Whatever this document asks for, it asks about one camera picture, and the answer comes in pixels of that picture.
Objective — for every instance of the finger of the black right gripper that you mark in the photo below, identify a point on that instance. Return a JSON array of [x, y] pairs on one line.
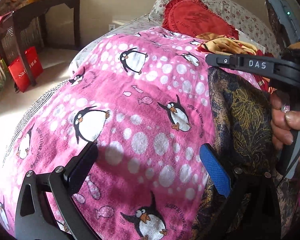
[[240, 62]]

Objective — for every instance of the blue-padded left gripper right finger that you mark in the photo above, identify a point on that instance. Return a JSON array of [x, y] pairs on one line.
[[222, 179]]

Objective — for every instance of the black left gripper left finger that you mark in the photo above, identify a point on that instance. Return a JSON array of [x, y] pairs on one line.
[[34, 217]]

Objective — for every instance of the dark floral patterned garment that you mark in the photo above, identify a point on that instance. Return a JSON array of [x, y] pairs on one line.
[[241, 116]]

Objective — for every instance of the right hand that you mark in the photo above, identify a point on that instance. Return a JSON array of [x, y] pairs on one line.
[[282, 123]]

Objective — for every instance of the floral bed pillow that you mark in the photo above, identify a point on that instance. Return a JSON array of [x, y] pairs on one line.
[[235, 15]]

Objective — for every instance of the gold and red blanket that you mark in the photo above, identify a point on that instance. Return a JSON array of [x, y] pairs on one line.
[[228, 45]]

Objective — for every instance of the pink penguin blanket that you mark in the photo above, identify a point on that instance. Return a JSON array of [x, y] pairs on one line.
[[143, 99]]

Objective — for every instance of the red heart pillow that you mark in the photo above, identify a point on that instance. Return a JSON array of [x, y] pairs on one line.
[[193, 18]]

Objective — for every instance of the dark wooden side table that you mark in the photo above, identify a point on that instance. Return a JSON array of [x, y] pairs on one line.
[[19, 20]]

